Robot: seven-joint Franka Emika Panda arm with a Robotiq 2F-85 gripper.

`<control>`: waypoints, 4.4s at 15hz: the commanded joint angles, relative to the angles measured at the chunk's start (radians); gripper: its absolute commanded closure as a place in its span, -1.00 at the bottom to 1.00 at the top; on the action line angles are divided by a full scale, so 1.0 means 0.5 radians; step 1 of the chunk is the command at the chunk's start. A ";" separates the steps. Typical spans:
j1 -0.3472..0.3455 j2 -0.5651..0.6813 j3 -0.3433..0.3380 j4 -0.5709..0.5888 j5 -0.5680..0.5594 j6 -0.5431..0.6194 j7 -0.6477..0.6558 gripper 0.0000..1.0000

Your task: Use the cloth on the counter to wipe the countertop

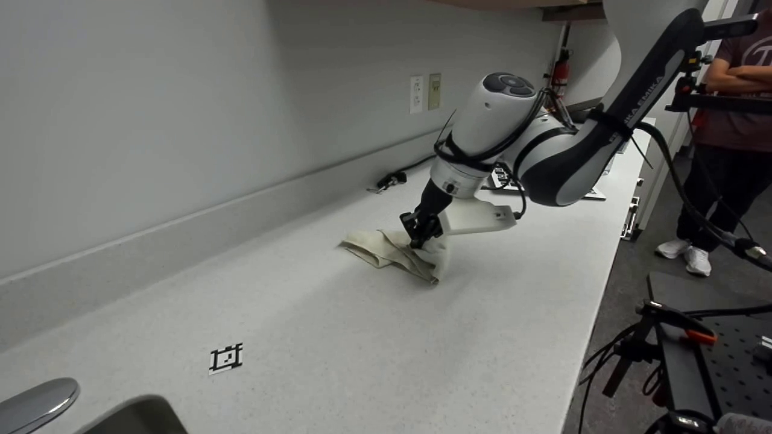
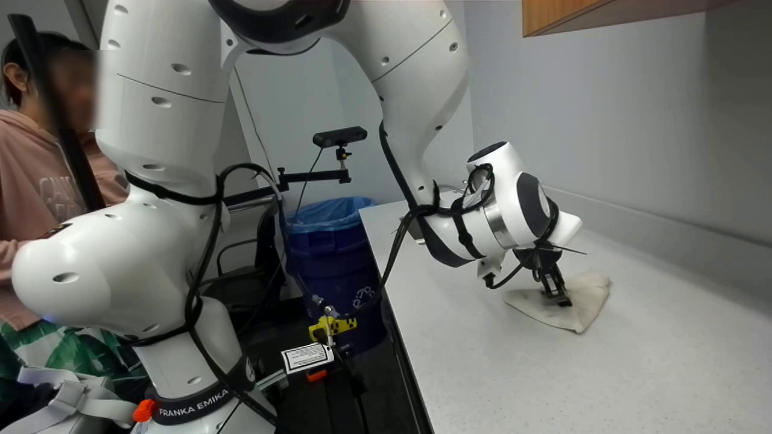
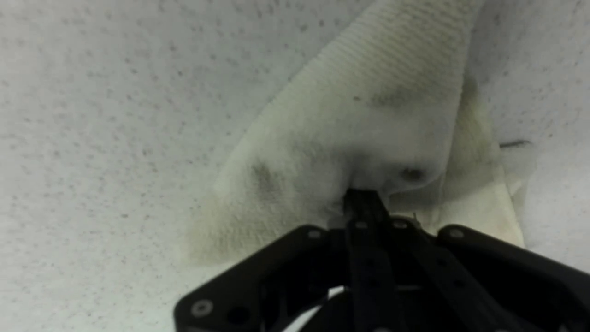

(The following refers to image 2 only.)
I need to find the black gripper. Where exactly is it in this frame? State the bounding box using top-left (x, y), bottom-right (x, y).
top-left (514, 244), bottom-right (574, 310)

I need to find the beige wiping cloth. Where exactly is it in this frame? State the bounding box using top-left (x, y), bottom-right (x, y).
top-left (503, 267), bottom-right (615, 338)

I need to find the blue recycling bin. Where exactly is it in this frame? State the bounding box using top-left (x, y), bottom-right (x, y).
top-left (283, 196), bottom-right (391, 356)

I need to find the yellow clamp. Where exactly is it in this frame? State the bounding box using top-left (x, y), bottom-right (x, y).
top-left (307, 298), bottom-right (359, 347)

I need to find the white label tag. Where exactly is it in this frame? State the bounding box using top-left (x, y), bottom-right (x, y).
top-left (278, 343), bottom-right (337, 376)

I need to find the orange knob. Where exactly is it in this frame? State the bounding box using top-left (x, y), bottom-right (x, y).
top-left (131, 397), bottom-right (160, 427)

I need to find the green patterned fabric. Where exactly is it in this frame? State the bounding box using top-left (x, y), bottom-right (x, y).
top-left (0, 317), bottom-right (149, 397)

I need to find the standing person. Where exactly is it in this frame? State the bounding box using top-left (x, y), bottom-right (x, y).
top-left (0, 28), bottom-right (131, 332)

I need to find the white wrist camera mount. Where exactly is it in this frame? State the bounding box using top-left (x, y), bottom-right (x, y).
top-left (552, 209), bottom-right (585, 250)

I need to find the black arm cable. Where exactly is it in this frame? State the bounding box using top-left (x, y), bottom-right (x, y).
top-left (371, 118), bottom-right (533, 293)

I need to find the small black camera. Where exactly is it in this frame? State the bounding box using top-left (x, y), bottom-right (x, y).
top-left (312, 126), bottom-right (369, 151)

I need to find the wooden wall cabinet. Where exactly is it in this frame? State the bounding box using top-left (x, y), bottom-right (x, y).
top-left (521, 0), bottom-right (772, 39)

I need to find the grey strap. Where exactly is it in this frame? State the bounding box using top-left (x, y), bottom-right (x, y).
top-left (0, 363), bottom-right (140, 434)

